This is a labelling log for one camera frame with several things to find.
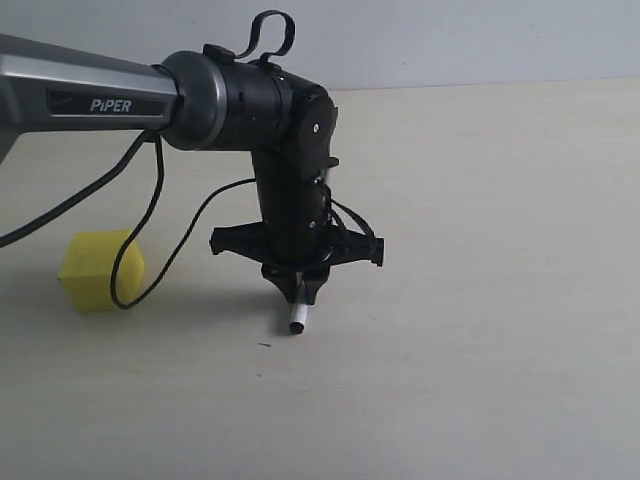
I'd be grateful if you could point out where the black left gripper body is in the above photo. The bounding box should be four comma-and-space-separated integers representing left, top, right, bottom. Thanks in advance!
209, 222, 384, 272

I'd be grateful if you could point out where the black and white marker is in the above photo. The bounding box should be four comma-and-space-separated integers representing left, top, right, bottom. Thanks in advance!
288, 273, 309, 335

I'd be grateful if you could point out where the yellow foam cube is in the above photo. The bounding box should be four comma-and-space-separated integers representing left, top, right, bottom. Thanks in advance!
58, 230, 146, 313

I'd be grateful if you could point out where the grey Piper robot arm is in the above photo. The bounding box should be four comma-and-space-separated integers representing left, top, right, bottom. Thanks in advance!
1, 35, 384, 304

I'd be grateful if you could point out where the thin black camera cable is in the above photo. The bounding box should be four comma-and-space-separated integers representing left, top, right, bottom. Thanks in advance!
108, 134, 257, 310

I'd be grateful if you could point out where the black looped wrist cable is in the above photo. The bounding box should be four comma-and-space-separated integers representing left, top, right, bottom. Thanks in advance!
232, 9, 297, 71

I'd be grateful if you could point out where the black thick arm cable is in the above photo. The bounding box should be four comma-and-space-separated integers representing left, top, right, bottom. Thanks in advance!
0, 130, 151, 250

